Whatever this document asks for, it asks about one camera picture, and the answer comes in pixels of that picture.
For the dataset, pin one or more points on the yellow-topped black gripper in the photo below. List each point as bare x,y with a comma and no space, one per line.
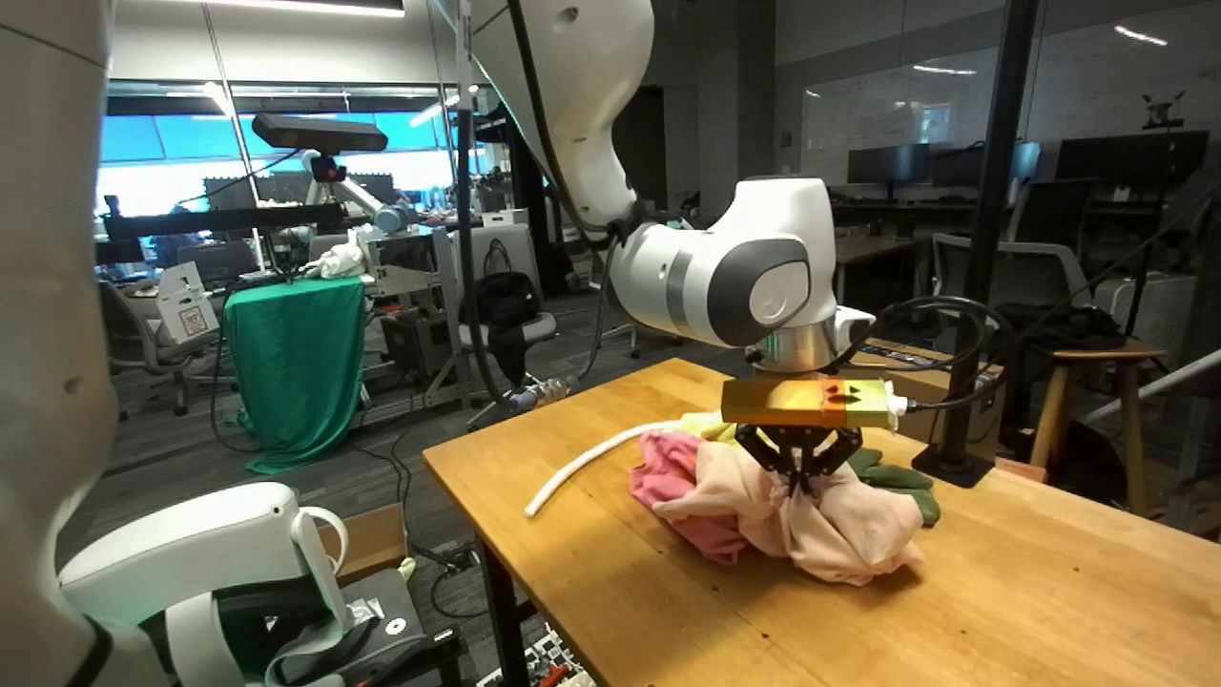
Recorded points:
805,425

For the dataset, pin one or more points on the dark green cloth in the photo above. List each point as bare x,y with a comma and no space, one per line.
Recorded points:
899,477

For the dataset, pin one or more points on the light pink cloth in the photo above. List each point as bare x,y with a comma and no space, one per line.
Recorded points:
839,533

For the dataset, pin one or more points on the yellow-green towel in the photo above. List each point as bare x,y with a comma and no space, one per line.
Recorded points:
707,425

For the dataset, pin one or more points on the magenta pink shirt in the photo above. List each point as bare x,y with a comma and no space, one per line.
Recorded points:
666,481

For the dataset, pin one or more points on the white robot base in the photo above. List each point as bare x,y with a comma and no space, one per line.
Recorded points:
232,591

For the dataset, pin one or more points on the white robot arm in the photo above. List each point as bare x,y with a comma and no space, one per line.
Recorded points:
562,70

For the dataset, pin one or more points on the cardboard box on floor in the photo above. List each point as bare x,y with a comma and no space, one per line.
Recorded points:
924,376

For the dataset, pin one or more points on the black office chair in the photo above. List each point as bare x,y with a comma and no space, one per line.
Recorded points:
502,306

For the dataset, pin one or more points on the wooden stool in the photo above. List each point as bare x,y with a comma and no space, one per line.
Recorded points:
1090,428

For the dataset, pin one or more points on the green draped cloth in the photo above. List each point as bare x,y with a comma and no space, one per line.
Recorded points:
298,369

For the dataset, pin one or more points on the black camera stand pole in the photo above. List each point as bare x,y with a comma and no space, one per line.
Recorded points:
952,457

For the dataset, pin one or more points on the overhead black camera rig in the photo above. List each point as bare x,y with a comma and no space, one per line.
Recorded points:
321,142

